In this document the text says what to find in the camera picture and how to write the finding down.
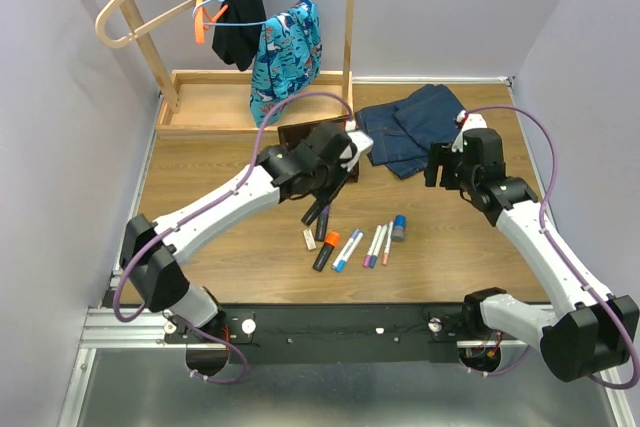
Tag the black hanging garment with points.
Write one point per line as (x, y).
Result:
(237, 35)

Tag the white marker salmon cap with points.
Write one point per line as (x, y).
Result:
(388, 243)

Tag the aluminium frame rail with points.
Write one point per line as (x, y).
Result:
(322, 365)

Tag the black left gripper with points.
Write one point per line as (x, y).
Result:
(341, 173)

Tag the folded blue jeans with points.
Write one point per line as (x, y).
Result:
(403, 131)

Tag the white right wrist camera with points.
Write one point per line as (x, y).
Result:
(465, 121)

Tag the white marker blue cap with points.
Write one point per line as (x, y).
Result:
(350, 254)

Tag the black highlighter orange cap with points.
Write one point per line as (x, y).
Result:
(331, 240)

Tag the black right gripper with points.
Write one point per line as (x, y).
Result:
(441, 154)

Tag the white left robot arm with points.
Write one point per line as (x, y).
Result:
(153, 253)

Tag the white eraser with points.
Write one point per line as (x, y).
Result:
(309, 239)

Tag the dark wooden desk organizer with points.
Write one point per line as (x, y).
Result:
(295, 134)

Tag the white marker magenta cap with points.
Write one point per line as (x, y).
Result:
(372, 246)

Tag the black highlighter purple cap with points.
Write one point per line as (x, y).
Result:
(322, 225)

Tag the white marker teal cap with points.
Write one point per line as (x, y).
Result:
(378, 246)

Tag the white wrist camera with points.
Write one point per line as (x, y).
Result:
(359, 144)
(465, 121)

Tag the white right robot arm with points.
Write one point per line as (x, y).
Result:
(589, 329)

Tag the wooden clothes rack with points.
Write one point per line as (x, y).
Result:
(199, 103)

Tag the white marker lavender cap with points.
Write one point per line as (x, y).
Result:
(347, 248)

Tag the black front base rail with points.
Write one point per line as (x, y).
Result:
(358, 333)

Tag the blue patterned shorts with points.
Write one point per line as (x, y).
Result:
(288, 57)

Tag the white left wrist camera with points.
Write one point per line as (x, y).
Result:
(359, 144)

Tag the grey blue glue stick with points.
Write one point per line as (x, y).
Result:
(398, 232)

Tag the black highlighter green cap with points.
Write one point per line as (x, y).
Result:
(323, 198)

